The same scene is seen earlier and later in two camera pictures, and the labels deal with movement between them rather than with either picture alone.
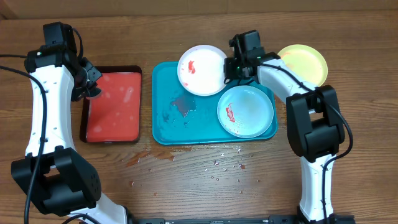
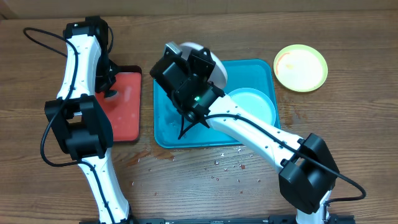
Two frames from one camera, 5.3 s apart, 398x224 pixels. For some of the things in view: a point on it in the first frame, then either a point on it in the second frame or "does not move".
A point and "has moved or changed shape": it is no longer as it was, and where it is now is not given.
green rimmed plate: x=306 y=62 does not move
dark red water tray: x=115 y=115 does not move
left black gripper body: x=90 y=76 -> x=109 y=70
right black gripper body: x=234 y=73 -> x=197 y=68
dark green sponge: x=94 y=92 has moved or changed shape
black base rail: x=334 y=218 does not move
